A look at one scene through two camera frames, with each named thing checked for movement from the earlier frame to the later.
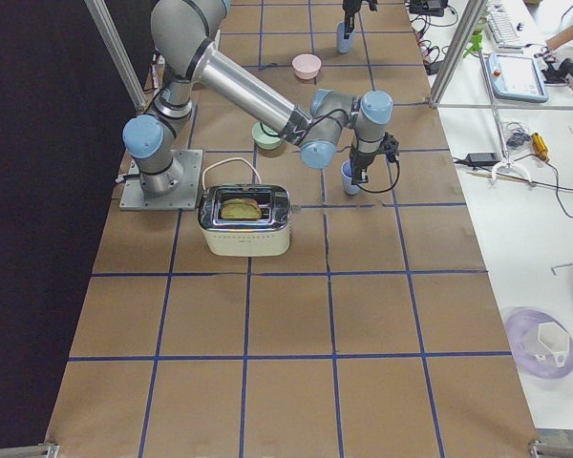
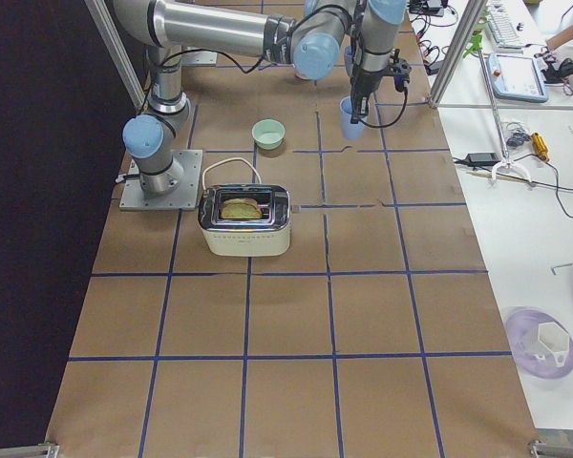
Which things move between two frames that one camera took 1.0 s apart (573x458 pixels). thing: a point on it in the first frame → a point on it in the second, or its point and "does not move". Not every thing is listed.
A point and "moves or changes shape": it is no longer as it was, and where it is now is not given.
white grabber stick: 505,164 does not move
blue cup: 344,44 moves or changes shape
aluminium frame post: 118,52 does not move
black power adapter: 482,158 does not move
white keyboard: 502,27 does not move
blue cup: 346,171 moves or changes shape
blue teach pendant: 517,77 does not move
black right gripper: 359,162 → 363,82
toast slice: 240,208 does not move
